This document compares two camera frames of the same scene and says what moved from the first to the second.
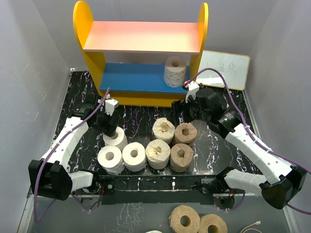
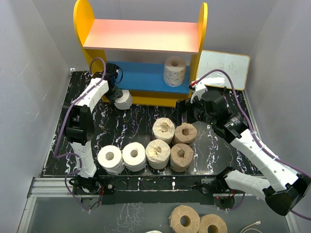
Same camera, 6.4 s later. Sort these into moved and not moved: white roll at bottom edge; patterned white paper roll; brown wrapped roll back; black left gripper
Moved: black left gripper
Not moved: patterned white paper roll; white roll at bottom edge; brown wrapped roll back
